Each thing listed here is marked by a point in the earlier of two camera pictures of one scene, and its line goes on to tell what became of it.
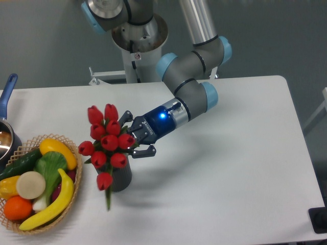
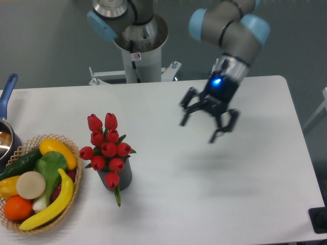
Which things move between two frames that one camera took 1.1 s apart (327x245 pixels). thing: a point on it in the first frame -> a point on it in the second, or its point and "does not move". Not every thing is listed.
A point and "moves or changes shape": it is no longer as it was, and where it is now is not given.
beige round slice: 30,185 does not move
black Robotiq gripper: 146,129 -> 216,97
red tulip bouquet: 106,147 moves or changes shape
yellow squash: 51,145 does not move
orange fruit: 18,209 does not move
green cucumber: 25,163 does not move
